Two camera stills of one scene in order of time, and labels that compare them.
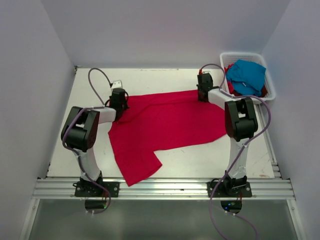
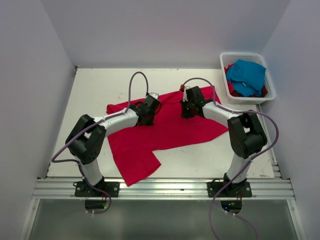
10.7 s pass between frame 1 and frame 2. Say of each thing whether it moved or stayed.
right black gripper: moved
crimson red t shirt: stayed
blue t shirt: stayed
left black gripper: moved
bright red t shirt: stayed
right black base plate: stayed
